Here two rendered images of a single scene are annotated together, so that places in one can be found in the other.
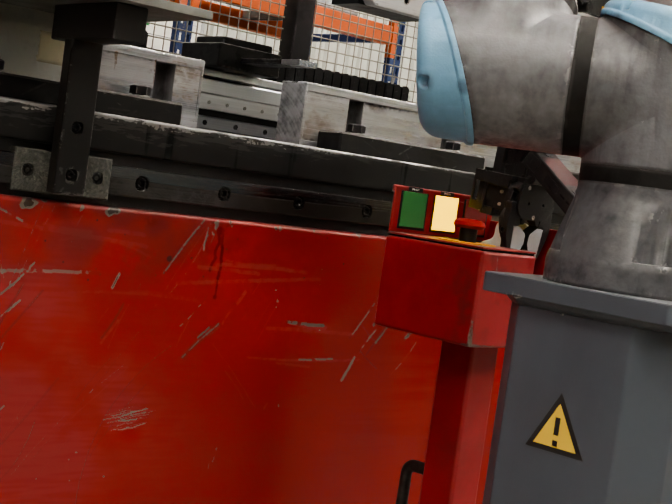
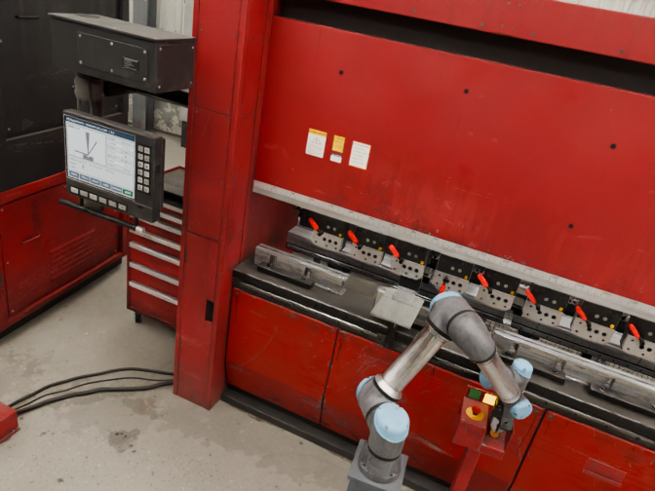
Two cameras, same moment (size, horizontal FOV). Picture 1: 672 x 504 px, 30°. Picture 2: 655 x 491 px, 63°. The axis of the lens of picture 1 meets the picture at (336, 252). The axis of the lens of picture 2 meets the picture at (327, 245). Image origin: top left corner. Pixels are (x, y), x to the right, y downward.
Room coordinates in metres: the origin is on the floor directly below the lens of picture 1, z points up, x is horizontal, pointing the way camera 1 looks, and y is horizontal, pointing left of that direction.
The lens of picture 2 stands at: (0.07, -1.22, 2.21)
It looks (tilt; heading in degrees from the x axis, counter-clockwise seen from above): 26 degrees down; 58
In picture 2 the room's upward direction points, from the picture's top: 11 degrees clockwise
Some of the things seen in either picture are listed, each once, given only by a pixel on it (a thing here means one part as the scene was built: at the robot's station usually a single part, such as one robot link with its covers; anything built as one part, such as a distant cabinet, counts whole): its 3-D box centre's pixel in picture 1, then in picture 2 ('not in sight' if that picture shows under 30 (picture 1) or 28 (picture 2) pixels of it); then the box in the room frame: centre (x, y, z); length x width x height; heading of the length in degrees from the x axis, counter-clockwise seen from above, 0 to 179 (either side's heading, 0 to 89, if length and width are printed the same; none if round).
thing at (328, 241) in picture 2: not in sight; (331, 230); (1.28, 0.74, 1.18); 0.15 x 0.09 x 0.17; 130
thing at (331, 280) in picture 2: not in sight; (300, 268); (1.20, 0.84, 0.92); 0.50 x 0.06 x 0.10; 130
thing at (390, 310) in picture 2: (84, 2); (398, 307); (1.44, 0.32, 1.00); 0.26 x 0.18 x 0.01; 40
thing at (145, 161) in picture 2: not in sight; (117, 164); (0.36, 0.98, 1.42); 0.45 x 0.12 x 0.36; 131
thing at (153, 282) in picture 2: not in sight; (183, 256); (0.86, 1.79, 0.50); 0.50 x 0.50 x 1.00; 40
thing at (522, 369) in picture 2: not in sight; (519, 374); (1.62, -0.24, 1.03); 0.09 x 0.08 x 0.11; 168
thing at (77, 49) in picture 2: not in sight; (123, 132); (0.39, 1.08, 1.53); 0.51 x 0.25 x 0.85; 131
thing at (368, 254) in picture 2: not in sight; (369, 243); (1.41, 0.59, 1.18); 0.15 x 0.09 x 0.17; 130
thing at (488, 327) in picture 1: (481, 267); (483, 422); (1.60, -0.19, 0.75); 0.20 x 0.16 x 0.18; 134
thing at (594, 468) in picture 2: not in sight; (604, 472); (2.09, -0.47, 0.59); 0.15 x 0.02 x 0.07; 130
